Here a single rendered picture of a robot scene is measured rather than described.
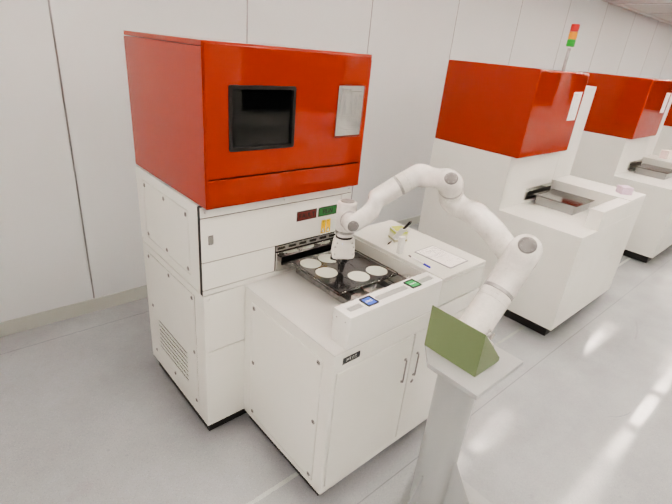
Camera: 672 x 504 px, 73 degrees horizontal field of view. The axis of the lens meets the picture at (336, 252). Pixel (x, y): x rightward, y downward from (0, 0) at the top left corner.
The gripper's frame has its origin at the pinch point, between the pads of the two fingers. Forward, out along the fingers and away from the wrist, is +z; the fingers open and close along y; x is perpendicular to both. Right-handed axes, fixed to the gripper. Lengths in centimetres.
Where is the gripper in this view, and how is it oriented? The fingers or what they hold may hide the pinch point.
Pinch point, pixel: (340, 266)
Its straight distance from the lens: 206.1
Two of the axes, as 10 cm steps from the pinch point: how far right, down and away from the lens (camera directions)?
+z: -0.9, 9.1, 4.2
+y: 9.8, 0.0, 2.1
